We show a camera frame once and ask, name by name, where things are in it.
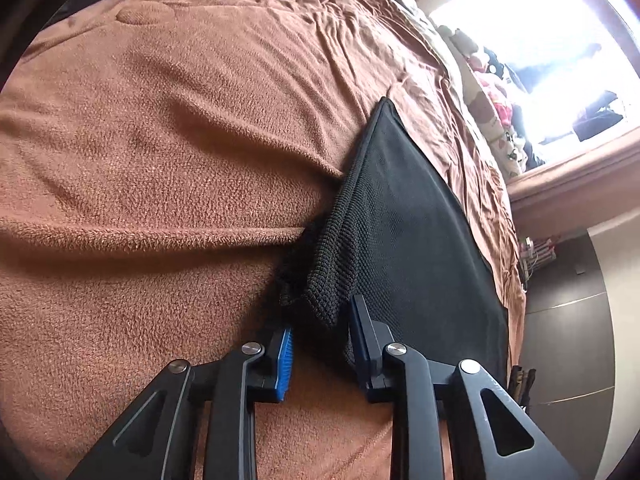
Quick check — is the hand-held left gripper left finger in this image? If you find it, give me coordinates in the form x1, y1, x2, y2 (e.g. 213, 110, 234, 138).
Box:
65, 327, 293, 480

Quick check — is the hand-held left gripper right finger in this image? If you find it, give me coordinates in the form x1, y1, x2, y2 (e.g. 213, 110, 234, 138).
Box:
348, 294, 583, 480

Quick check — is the black knit t-shirt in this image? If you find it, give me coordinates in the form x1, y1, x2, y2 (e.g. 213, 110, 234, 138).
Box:
276, 96, 512, 406

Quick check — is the small brown object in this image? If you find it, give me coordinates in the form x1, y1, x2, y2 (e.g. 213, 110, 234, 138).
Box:
507, 366, 537, 406

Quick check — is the white spotted plush toy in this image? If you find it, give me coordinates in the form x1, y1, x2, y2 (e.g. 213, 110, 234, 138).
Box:
492, 127, 531, 177

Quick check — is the brown blanket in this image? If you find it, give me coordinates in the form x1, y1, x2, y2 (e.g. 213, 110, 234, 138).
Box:
0, 0, 528, 480

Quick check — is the floral patterned pillow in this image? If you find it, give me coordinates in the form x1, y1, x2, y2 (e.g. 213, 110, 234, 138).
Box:
450, 27, 531, 178

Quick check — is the pink window ledge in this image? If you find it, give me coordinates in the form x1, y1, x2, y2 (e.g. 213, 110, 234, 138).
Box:
505, 122, 640, 243

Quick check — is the pink plush toy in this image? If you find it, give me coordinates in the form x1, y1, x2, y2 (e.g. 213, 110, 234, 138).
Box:
475, 72, 516, 128

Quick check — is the black plush toy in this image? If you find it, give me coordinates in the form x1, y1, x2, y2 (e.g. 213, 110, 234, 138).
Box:
482, 47, 508, 76

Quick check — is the cream duvet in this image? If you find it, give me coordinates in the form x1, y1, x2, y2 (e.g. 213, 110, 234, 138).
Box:
362, 0, 481, 111

